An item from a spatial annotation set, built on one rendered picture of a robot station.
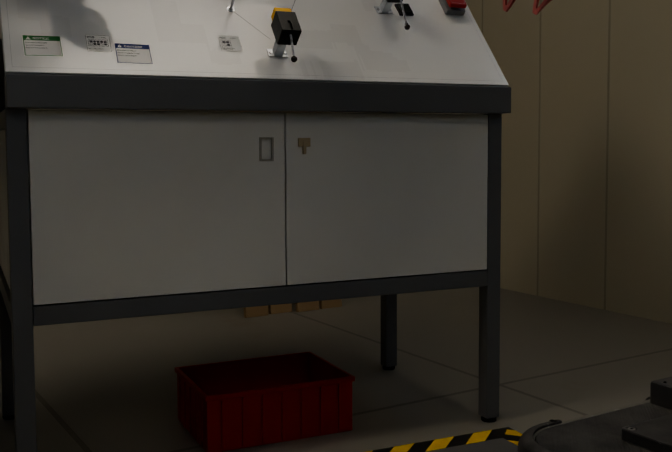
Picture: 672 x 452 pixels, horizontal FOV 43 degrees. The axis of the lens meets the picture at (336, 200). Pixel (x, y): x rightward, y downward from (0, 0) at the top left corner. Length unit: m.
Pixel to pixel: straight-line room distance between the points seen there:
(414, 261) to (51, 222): 0.86
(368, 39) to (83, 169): 0.75
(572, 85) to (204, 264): 2.42
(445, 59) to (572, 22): 1.87
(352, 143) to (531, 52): 2.24
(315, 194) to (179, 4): 0.53
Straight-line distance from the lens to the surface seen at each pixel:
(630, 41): 3.75
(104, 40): 1.87
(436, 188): 2.11
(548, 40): 4.06
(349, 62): 2.01
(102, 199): 1.83
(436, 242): 2.12
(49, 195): 1.81
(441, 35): 2.22
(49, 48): 1.83
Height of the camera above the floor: 0.73
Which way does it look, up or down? 4 degrees down
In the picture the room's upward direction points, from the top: straight up
